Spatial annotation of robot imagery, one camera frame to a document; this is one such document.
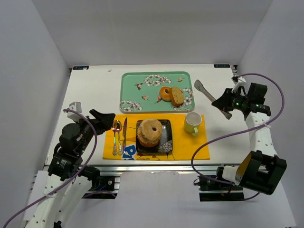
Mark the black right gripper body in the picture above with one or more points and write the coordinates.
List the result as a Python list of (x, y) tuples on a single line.
[(228, 99)]

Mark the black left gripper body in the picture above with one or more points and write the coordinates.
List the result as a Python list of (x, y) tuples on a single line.
[(97, 122)]

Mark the silver metal tongs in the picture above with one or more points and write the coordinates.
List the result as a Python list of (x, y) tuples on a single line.
[(199, 86)]

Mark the orange sugared bundt cake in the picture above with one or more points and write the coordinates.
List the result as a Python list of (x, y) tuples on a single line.
[(147, 143)]

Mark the plain beige bagel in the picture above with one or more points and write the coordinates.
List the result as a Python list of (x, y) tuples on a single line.
[(150, 130)]

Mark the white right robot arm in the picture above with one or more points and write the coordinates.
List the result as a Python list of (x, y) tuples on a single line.
[(262, 169)]

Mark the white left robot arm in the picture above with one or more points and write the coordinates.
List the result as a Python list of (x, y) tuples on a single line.
[(69, 178)]

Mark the brown bread slice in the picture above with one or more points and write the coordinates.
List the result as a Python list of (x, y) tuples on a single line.
[(177, 97)]

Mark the iridescent spoon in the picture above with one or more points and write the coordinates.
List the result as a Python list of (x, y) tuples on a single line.
[(116, 145)]

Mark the iridescent knife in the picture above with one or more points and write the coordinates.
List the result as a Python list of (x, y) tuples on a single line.
[(124, 134)]

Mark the yellow printed placemat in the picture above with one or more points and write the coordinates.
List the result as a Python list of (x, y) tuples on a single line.
[(184, 143)]

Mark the blue label sticker right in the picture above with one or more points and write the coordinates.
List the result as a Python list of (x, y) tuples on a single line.
[(222, 65)]

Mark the blue label sticker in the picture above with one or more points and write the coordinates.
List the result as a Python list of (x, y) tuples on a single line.
[(80, 67), (222, 65)]

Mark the pale yellow mug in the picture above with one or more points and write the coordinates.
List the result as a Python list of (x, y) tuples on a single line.
[(192, 122)]

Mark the green floral tray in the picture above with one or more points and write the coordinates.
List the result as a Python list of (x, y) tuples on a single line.
[(140, 92)]

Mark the blue label sticker left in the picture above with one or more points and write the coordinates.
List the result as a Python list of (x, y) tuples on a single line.
[(80, 67)]

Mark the small orange donut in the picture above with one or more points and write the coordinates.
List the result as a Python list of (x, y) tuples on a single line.
[(165, 93)]

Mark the black floral square plate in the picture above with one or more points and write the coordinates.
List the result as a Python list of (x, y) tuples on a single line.
[(165, 144)]

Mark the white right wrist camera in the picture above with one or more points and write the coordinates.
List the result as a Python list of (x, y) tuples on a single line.
[(238, 81)]

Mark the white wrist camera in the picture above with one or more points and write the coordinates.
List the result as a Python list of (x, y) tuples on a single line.
[(238, 81), (76, 108)]

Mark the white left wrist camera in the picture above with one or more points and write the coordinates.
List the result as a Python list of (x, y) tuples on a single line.
[(76, 108)]

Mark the aluminium table frame rail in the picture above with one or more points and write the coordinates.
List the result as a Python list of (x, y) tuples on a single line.
[(147, 166)]

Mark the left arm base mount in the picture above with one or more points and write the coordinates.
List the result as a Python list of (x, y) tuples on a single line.
[(103, 186)]

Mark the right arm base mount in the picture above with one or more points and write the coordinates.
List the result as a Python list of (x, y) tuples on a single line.
[(211, 189)]

